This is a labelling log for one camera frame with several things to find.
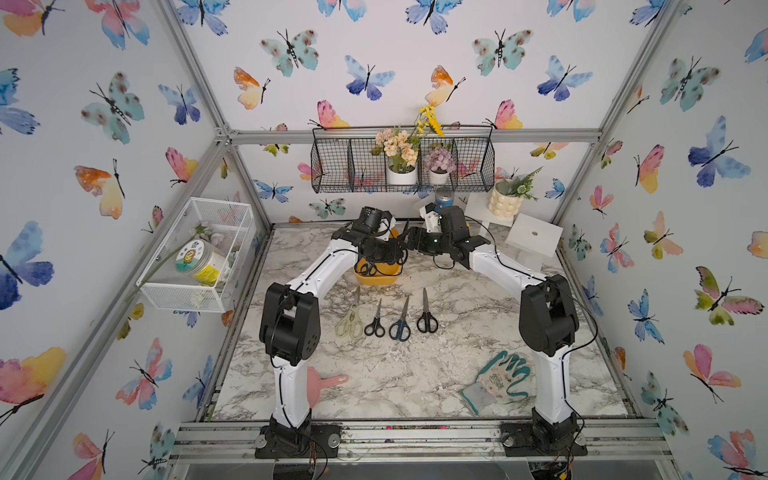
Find blue handled scissors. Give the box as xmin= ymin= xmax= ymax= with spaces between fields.
xmin=388 ymin=296 xmax=411 ymax=342

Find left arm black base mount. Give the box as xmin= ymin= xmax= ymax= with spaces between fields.
xmin=254 ymin=417 xmax=341 ymax=459

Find beige handled kitchen scissors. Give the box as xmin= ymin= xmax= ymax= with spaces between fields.
xmin=334 ymin=287 xmax=364 ymax=340

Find black wire wall basket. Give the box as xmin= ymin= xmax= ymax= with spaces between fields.
xmin=310 ymin=123 xmax=496 ymax=193

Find purple flowers in white pot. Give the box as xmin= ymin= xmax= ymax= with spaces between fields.
xmin=426 ymin=145 xmax=457 ymax=186

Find clear acrylic wall box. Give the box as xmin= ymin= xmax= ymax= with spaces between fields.
xmin=136 ymin=197 xmax=256 ymax=313

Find black handled steel scissors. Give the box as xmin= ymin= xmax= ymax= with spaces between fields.
xmin=417 ymin=288 xmax=439 ymax=334

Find all black scissors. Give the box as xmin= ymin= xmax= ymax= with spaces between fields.
xmin=356 ymin=259 xmax=379 ymax=277

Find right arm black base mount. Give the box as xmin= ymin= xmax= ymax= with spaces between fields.
xmin=500 ymin=411 xmax=588 ymax=459

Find cream flowers in white pot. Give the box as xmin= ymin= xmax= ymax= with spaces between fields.
xmin=370 ymin=128 xmax=421 ymax=186

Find small black handled scissors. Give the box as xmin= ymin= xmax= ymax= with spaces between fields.
xmin=364 ymin=301 xmax=385 ymax=338

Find aluminium front rail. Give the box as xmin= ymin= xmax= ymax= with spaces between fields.
xmin=170 ymin=418 xmax=672 ymax=464

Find yellow artificial flower stem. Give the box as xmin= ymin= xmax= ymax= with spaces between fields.
xmin=414 ymin=104 xmax=444 ymax=137

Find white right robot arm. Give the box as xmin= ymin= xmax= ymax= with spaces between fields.
xmin=402 ymin=203 xmax=579 ymax=429

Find white tiered display stand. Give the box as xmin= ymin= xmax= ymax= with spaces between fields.
xmin=465 ymin=191 xmax=563 ymax=271

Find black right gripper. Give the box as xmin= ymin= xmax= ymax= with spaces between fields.
xmin=394 ymin=224 xmax=453 ymax=254

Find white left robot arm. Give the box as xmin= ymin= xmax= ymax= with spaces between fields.
xmin=259 ymin=207 xmax=405 ymax=430

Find round green labelled tin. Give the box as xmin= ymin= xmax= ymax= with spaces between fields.
xmin=175 ymin=239 xmax=228 ymax=287

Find yellow plastic storage box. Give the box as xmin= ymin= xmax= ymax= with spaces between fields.
xmin=353 ymin=228 xmax=403 ymax=286

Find pink plastic scoop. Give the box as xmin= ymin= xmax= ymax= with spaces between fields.
xmin=306 ymin=367 xmax=349 ymax=409

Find succulent in cream bubble pot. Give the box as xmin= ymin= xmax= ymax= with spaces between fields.
xmin=487 ymin=167 xmax=542 ymax=220

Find green white work glove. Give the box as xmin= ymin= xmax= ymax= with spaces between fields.
xmin=460 ymin=350 xmax=532 ymax=415

